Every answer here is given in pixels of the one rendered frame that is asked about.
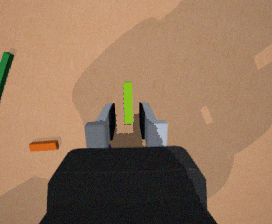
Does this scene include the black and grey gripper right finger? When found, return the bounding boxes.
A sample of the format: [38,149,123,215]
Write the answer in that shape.
[139,102,168,147]

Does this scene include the orange rod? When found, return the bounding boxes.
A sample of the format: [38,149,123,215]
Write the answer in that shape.
[29,140,59,152]

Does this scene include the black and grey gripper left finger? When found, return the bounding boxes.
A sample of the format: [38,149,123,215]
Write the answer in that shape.
[84,103,116,148]

